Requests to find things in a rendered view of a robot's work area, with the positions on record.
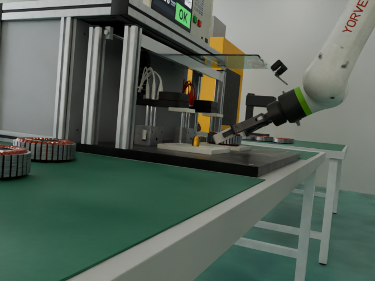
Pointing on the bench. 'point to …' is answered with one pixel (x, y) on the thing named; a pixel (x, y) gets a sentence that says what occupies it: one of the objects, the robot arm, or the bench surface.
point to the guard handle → (279, 67)
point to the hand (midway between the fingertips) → (225, 137)
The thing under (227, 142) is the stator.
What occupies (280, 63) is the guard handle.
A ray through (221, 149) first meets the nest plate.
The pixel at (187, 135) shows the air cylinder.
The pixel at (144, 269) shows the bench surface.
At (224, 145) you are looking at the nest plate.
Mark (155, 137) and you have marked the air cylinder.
